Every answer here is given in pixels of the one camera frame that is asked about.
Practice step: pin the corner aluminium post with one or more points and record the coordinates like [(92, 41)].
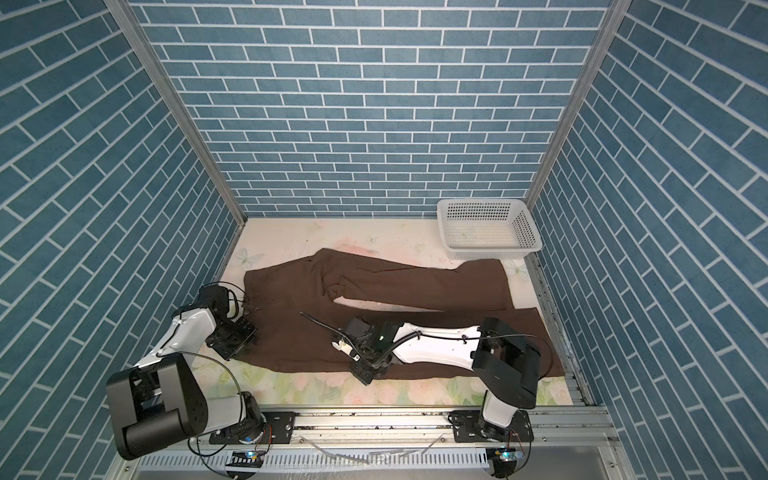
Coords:
[(593, 61), (129, 25)]

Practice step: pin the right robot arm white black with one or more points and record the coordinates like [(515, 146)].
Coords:
[(506, 361)]

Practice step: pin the white plastic basket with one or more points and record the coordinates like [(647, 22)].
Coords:
[(487, 228)]

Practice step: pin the left corner aluminium post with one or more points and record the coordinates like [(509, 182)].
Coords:
[(129, 25)]

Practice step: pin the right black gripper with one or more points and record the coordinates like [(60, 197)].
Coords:
[(363, 376)]

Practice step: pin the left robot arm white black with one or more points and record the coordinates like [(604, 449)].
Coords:
[(158, 402)]

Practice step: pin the right green circuit board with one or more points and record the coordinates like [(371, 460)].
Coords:
[(505, 455)]

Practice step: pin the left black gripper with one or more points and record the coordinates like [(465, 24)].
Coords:
[(249, 335)]

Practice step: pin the green circuit board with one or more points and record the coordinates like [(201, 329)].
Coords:
[(505, 455), (252, 459)]

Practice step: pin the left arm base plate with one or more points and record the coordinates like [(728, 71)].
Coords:
[(270, 427)]

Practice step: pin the brown trousers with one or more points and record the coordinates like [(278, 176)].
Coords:
[(293, 306)]

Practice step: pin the white slotted cable duct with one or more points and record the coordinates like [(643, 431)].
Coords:
[(335, 460)]

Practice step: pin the aluminium front rail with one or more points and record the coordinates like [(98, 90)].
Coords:
[(400, 427)]

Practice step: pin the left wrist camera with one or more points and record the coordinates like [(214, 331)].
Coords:
[(216, 298)]

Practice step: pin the right corner aluminium post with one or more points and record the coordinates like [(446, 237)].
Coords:
[(593, 61)]

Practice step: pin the left green circuit board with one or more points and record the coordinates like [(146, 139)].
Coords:
[(252, 459)]

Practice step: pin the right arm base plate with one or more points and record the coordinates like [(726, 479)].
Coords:
[(468, 426)]

